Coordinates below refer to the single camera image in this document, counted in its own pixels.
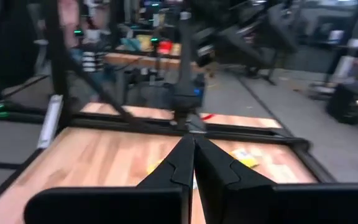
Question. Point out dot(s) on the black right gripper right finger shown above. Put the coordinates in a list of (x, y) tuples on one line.
[(228, 199)]

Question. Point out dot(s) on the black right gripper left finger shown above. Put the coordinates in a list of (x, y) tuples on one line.
[(166, 199)]

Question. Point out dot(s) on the yellow crayon box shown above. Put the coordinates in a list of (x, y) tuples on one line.
[(244, 157), (154, 166)]

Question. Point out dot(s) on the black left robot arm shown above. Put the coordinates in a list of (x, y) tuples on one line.
[(185, 99)]

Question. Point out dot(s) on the small red object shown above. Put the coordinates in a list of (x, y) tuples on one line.
[(208, 117)]

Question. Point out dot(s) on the adjacent wooden table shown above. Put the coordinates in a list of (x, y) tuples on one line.
[(135, 112)]

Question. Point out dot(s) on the wooden background workbench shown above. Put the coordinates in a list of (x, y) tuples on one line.
[(148, 60)]

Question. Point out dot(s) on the black computer tower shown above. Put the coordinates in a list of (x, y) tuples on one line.
[(343, 105)]

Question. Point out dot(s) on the black metal table frame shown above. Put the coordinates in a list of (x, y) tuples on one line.
[(247, 132)]

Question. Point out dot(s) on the silver metal bracket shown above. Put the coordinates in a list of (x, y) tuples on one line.
[(50, 121)]

